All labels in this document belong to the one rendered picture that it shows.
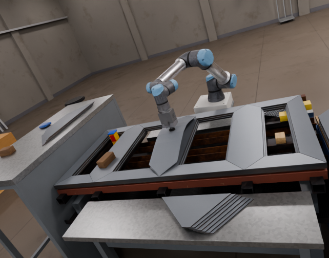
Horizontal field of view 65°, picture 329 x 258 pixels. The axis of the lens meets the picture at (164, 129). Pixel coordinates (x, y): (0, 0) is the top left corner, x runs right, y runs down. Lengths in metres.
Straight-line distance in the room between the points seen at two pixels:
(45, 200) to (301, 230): 1.46
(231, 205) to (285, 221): 0.22
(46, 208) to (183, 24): 9.40
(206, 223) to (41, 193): 1.11
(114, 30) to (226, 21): 4.65
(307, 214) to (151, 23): 10.29
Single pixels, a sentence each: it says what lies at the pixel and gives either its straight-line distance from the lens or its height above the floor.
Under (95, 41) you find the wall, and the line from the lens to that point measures 12.47.
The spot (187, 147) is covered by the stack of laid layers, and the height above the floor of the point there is 0.84.
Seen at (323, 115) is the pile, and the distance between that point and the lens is 1.61.
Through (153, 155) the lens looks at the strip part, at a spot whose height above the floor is 0.88.
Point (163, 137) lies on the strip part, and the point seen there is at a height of 0.92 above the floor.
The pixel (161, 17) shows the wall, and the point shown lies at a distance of 10.83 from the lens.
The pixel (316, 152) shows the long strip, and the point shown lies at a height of 0.85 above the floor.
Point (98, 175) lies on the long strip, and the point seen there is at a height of 0.85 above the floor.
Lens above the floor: 1.61
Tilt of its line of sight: 24 degrees down
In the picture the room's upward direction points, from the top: 21 degrees counter-clockwise
